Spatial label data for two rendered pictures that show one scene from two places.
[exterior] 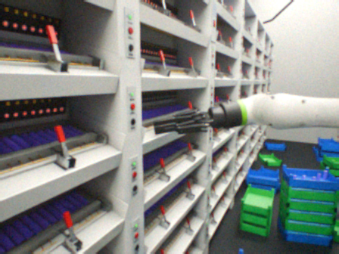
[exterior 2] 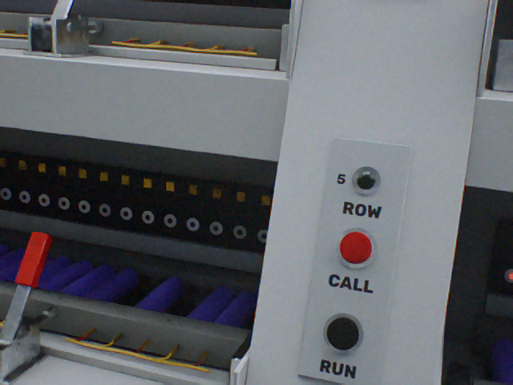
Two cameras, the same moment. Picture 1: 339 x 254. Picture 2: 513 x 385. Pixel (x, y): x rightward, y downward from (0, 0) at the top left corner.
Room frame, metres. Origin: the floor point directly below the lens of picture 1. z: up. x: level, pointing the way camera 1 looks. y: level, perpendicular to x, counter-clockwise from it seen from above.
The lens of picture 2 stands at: (1.15, -0.53, 1.02)
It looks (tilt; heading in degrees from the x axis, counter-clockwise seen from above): 2 degrees up; 78
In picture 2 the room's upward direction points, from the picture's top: 9 degrees clockwise
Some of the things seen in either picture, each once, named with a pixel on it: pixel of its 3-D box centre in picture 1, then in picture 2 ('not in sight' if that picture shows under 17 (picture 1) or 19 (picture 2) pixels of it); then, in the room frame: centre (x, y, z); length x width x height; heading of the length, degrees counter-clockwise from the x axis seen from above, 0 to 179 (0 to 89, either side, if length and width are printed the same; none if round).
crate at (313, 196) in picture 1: (308, 187); not in sight; (1.51, -0.96, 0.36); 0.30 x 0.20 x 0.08; 77
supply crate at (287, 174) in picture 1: (309, 176); not in sight; (1.51, -0.96, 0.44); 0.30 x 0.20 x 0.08; 77
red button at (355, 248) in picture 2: not in sight; (356, 248); (1.27, -0.22, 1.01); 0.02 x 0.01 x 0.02; 152
